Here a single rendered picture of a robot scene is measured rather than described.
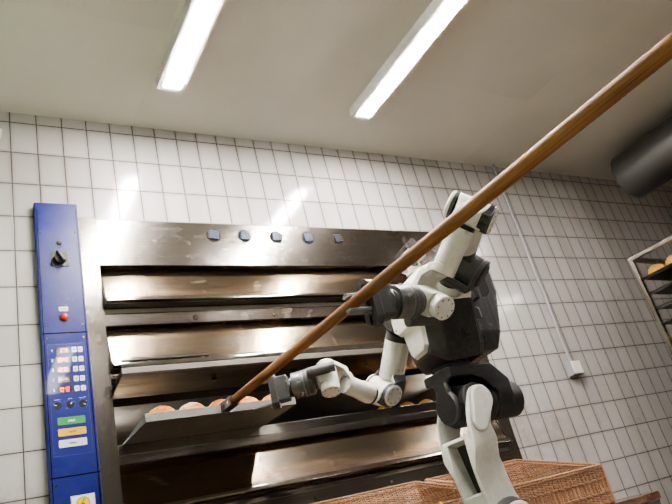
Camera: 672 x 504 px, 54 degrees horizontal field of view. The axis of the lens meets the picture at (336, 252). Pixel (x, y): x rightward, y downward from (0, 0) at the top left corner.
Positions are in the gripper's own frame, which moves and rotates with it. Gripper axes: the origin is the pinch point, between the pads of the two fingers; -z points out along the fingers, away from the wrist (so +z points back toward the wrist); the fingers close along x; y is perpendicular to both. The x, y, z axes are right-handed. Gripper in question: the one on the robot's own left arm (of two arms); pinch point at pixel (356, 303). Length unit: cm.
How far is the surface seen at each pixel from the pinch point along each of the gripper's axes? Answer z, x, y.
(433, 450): 102, 24, 116
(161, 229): -5, -87, 117
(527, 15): 139, -140, 8
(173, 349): -8, -32, 117
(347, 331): 75, -35, 118
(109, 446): -35, 1, 117
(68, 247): -44, -76, 114
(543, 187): 256, -126, 118
